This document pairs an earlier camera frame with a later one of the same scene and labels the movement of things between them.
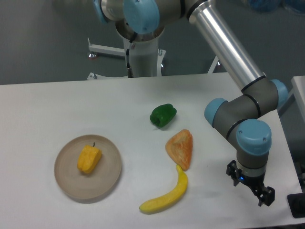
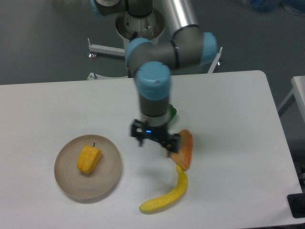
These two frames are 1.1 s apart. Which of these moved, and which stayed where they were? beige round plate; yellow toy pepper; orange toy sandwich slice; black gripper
Moved: black gripper
Stayed: orange toy sandwich slice; beige round plate; yellow toy pepper
